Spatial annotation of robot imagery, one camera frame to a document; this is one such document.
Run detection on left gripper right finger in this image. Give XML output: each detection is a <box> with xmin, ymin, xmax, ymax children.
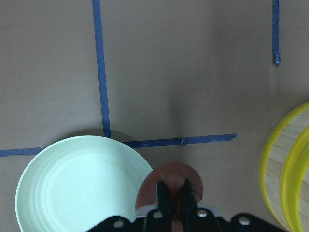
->
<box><xmin>180</xmin><ymin>180</ymin><xmax>197</xmax><ymax>218</ymax></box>

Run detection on light green plate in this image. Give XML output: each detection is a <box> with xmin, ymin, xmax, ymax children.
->
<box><xmin>15</xmin><ymin>136</ymin><xmax>152</xmax><ymax>232</ymax></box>

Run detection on brown bun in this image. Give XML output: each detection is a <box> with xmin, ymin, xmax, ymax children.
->
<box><xmin>135</xmin><ymin>162</ymin><xmax>203</xmax><ymax>232</ymax></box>

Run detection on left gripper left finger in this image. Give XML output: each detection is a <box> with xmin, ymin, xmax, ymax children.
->
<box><xmin>156</xmin><ymin>181</ymin><xmax>174</xmax><ymax>218</ymax></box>

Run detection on yellow steamer layer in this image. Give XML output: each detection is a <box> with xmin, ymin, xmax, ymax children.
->
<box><xmin>280</xmin><ymin>130</ymin><xmax>309</xmax><ymax>232</ymax></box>
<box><xmin>259</xmin><ymin>102</ymin><xmax>309</xmax><ymax>232</ymax></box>

